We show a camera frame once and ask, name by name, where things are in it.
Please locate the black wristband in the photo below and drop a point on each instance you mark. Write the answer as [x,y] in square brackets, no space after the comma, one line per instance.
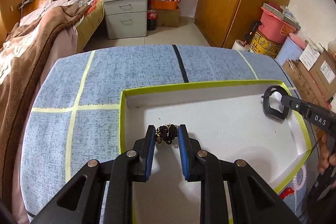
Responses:
[271,103]

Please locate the grey drawer nightstand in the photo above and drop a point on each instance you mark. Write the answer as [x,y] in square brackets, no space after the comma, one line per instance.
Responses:
[125,18]

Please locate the person right hand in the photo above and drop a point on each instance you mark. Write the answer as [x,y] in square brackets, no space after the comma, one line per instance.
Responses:
[326,158]

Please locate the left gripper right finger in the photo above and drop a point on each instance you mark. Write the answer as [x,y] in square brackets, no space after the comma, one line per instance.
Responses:
[201,166]

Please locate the large brown cardboard box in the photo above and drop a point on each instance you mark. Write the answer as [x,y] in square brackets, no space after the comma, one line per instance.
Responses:
[304,83]

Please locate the white tape roll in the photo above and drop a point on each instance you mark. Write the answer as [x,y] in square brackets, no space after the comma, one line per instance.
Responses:
[238,46]

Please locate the black gold scrunchie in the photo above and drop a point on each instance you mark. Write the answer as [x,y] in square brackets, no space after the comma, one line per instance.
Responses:
[166,133]

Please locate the light blue round container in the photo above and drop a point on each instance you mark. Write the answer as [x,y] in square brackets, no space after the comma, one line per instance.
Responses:
[292,49]

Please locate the orange box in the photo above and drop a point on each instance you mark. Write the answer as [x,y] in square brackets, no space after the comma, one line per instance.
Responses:
[163,5]

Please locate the red knot charm tie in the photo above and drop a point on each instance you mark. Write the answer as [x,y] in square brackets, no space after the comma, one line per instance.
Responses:
[286,192]

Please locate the green shallow cardboard tray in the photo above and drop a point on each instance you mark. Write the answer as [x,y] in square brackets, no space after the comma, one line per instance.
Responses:
[228,120]

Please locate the small labelled cardboard box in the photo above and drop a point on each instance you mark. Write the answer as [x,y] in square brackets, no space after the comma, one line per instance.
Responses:
[323,72]

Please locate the blue plaid bed sheet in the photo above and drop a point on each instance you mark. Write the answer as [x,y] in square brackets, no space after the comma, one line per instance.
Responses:
[76,114]

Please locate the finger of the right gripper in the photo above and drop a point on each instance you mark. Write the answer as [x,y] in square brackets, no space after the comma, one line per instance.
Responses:
[302,107]

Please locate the pink plastic basket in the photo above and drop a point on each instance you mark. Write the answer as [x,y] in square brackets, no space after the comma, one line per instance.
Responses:
[274,28]

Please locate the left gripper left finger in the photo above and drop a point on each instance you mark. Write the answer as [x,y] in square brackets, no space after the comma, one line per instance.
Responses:
[131,166]

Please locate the yellow patterned tin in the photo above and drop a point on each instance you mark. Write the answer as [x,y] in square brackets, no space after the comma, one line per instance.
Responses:
[261,45]

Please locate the cola bottle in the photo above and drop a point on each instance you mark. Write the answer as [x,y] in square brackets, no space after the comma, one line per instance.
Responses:
[151,20]

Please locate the brown blanket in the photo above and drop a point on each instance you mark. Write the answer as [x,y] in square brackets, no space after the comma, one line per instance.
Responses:
[23,58]

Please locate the small wooden wardrobe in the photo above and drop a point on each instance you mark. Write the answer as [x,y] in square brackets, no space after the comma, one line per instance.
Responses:
[10,15]

